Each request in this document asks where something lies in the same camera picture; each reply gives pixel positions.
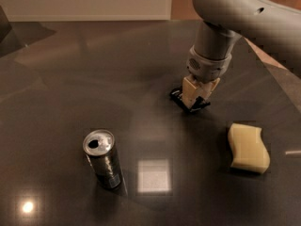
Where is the yellow wavy sponge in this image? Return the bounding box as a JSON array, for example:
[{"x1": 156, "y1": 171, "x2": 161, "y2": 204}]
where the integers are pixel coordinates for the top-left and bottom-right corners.
[{"x1": 228, "y1": 123, "x2": 270, "y2": 174}]

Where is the dark opened drink can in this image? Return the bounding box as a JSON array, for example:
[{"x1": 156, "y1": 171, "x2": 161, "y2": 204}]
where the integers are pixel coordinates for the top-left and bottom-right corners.
[{"x1": 83, "y1": 129, "x2": 122, "y2": 189}]

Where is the black rxbar chocolate bar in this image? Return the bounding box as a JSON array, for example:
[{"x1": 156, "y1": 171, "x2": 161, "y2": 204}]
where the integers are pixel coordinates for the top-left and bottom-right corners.
[{"x1": 169, "y1": 87, "x2": 211, "y2": 113}]

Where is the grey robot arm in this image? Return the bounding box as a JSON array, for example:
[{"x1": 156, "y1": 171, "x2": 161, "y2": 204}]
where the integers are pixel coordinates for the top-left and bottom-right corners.
[{"x1": 182, "y1": 0, "x2": 301, "y2": 109}]

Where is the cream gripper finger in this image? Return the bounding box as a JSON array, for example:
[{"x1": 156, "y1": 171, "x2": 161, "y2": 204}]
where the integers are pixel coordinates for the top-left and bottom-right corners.
[
  {"x1": 201, "y1": 78, "x2": 220, "y2": 100},
  {"x1": 182, "y1": 75, "x2": 201, "y2": 108}
]

